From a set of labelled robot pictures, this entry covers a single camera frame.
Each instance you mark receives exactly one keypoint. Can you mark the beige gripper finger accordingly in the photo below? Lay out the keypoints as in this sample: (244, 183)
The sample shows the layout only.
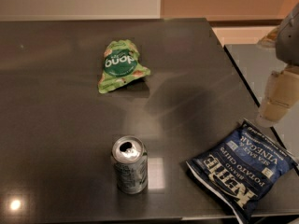
(269, 40)
(280, 95)

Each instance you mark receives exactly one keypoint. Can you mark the silver 7up can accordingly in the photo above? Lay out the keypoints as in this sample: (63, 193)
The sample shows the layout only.
(129, 158)

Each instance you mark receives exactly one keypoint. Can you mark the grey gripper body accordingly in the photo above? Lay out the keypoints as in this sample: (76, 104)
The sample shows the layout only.
(289, 38)

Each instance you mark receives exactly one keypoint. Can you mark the grey side table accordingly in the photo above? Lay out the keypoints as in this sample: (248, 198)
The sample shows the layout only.
(256, 64)

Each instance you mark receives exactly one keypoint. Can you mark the blue Kettle chips bag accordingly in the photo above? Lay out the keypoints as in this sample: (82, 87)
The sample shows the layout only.
(242, 168)

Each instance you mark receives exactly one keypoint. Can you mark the green rice chip bag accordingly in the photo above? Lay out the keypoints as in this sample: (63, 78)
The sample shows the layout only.
(121, 66)

